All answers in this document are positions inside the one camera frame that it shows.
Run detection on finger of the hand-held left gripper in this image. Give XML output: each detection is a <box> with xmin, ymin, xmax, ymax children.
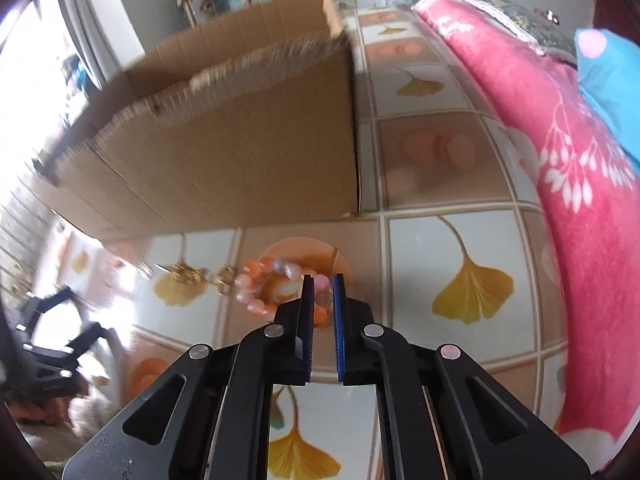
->
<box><xmin>17</xmin><ymin>286</ymin><xmax>79</xmax><ymax>329</ymax></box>
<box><xmin>22</xmin><ymin>321</ymin><xmax>109</xmax><ymax>377</ymax></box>

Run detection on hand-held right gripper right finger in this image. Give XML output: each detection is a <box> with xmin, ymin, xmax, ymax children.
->
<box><xmin>332</xmin><ymin>273</ymin><xmax>593</xmax><ymax>480</ymax></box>

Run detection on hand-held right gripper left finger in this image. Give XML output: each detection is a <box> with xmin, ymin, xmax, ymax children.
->
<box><xmin>62</xmin><ymin>274</ymin><xmax>317</xmax><ymax>480</ymax></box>

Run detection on pink orange bead bracelet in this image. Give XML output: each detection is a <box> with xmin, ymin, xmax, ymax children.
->
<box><xmin>235</xmin><ymin>256</ymin><xmax>333</xmax><ymax>328</ymax></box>

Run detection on gold bee charm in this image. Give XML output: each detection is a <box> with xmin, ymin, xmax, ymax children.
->
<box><xmin>167</xmin><ymin>262</ymin><xmax>210</xmax><ymax>286</ymax></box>

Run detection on brown cardboard box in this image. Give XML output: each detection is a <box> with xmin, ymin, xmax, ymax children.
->
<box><xmin>30</xmin><ymin>0</ymin><xmax>362</xmax><ymax>241</ymax></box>

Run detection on hanging clothes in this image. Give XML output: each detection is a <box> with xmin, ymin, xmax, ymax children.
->
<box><xmin>60</xmin><ymin>54</ymin><xmax>98</xmax><ymax>111</ymax></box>

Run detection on pink floral blanket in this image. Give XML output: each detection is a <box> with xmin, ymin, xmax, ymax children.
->
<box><xmin>410</xmin><ymin>0</ymin><xmax>640</xmax><ymax>461</ymax></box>

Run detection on white curtain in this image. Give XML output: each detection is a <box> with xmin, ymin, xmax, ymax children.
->
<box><xmin>52</xmin><ymin>0</ymin><xmax>146</xmax><ymax>86</ymax></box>

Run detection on wooden chair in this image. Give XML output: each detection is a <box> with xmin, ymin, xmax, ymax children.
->
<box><xmin>177</xmin><ymin>0</ymin><xmax>253</xmax><ymax>28</ymax></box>

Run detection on grey patterned blanket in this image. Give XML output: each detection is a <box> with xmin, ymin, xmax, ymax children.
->
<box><xmin>470</xmin><ymin>0</ymin><xmax>581</xmax><ymax>63</ymax></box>

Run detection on blue pillow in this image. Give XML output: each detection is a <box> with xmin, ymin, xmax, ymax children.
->
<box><xmin>574</xmin><ymin>27</ymin><xmax>640</xmax><ymax>171</ymax></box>

